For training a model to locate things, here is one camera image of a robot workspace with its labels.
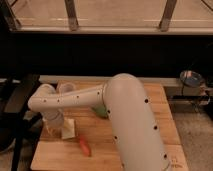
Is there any clear plastic cup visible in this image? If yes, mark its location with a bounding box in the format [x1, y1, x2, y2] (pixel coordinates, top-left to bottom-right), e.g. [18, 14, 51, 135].
[57, 82, 75, 93]

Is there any black chair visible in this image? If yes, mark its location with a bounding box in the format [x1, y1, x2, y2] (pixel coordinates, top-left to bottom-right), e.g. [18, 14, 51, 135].
[0, 74, 42, 171]

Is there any green ceramic bowl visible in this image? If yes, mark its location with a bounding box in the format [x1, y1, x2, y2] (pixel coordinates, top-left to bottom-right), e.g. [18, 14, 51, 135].
[92, 105, 108, 118]

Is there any orange carrot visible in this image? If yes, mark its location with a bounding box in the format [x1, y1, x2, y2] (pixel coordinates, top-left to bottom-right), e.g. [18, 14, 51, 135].
[78, 135, 91, 157]

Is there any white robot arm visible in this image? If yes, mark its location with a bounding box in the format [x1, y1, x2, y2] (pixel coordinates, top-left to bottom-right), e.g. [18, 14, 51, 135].
[28, 73, 172, 171]

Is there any wooden cutting board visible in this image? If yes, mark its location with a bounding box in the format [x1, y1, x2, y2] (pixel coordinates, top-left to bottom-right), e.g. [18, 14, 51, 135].
[31, 83, 189, 171]

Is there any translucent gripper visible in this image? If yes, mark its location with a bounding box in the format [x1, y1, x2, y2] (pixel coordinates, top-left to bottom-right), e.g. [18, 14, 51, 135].
[45, 122, 62, 136]

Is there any white sponge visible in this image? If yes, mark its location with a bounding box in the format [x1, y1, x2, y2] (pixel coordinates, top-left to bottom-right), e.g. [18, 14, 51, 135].
[62, 118, 75, 139]

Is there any round metal dish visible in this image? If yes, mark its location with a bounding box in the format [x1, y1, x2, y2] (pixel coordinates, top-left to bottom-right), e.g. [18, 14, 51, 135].
[180, 70, 204, 88]

